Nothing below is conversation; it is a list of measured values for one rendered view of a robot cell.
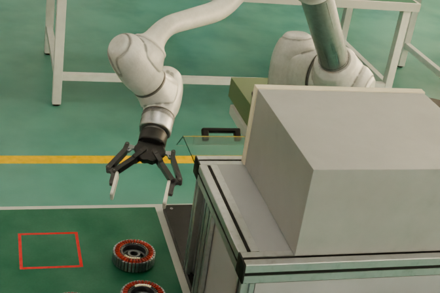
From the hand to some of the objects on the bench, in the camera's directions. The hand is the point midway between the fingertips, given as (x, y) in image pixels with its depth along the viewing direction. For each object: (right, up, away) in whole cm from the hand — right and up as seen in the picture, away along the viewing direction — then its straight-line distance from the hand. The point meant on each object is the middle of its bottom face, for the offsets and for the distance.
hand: (138, 197), depth 204 cm
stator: (+2, -26, -7) cm, 27 cm away
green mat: (-16, -27, -15) cm, 35 cm away
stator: (-2, -18, +8) cm, 20 cm away
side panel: (+19, -35, -20) cm, 45 cm away
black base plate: (+40, -18, +22) cm, 49 cm away
